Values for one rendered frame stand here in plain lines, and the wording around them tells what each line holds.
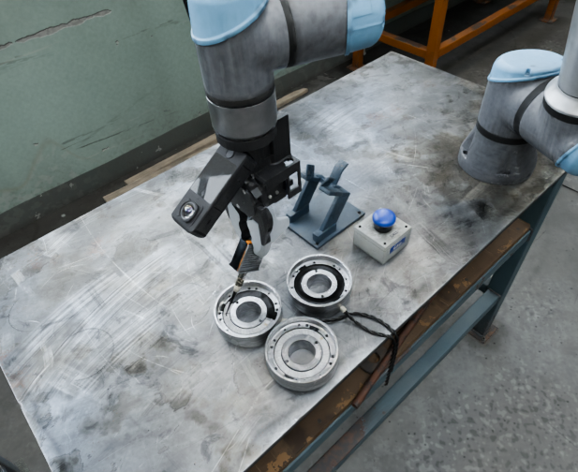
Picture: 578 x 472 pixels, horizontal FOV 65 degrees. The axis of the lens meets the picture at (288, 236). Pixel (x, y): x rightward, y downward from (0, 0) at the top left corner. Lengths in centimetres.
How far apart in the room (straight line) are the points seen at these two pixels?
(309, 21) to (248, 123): 12
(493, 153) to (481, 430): 90
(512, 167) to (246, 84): 65
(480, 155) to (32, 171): 183
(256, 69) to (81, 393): 52
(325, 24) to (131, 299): 55
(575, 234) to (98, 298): 185
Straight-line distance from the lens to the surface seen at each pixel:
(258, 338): 69
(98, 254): 92
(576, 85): 81
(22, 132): 219
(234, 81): 47
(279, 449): 92
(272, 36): 47
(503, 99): 93
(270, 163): 58
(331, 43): 50
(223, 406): 69
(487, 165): 99
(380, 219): 78
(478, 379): 166
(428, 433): 155
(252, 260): 67
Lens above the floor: 142
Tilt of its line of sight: 47 degrees down
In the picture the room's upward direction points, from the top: 5 degrees counter-clockwise
